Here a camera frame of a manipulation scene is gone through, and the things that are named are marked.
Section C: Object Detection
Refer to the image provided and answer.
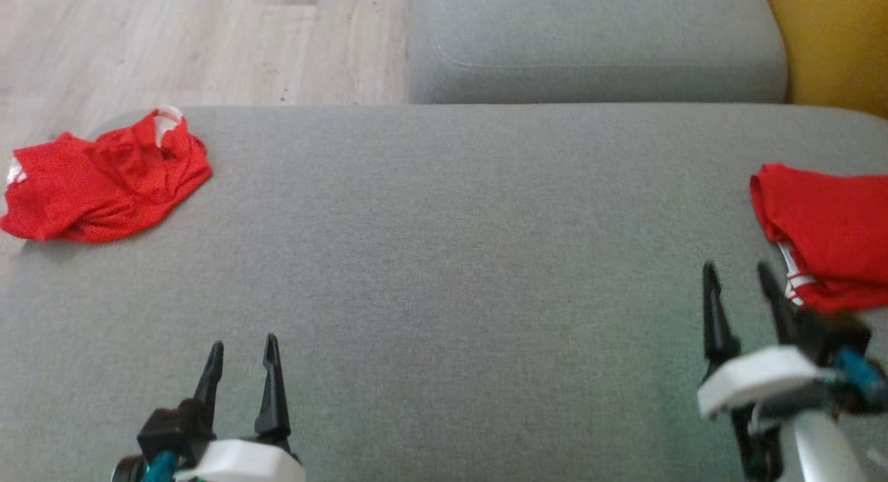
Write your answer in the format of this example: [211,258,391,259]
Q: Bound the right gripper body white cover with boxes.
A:
[697,346,844,421]

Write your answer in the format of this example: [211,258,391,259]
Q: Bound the grey stitched sofa seat cushion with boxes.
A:
[405,0,789,107]

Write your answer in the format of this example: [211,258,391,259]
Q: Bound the large yellow sofa back cushion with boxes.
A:
[760,0,888,119]

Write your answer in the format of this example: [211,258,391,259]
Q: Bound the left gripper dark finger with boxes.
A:
[192,340,225,428]
[253,332,293,443]

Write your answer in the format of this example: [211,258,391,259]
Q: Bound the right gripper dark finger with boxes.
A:
[756,261,799,345]
[701,259,742,376]

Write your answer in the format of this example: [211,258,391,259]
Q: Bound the blue left camera connector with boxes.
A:
[142,450,178,482]

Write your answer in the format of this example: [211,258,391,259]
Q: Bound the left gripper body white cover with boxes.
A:
[173,437,307,482]

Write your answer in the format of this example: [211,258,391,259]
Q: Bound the red white basketball jersey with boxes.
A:
[749,162,888,315]

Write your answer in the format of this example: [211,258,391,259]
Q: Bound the large grey sofa seat cushion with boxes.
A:
[0,103,888,482]

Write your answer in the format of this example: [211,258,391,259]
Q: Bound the blue right camera connector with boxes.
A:
[832,346,888,397]

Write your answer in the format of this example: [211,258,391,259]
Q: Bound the red mesh shorts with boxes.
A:
[0,105,213,246]

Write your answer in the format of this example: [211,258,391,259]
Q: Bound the blue camera connector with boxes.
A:
[832,346,888,397]
[142,450,178,482]

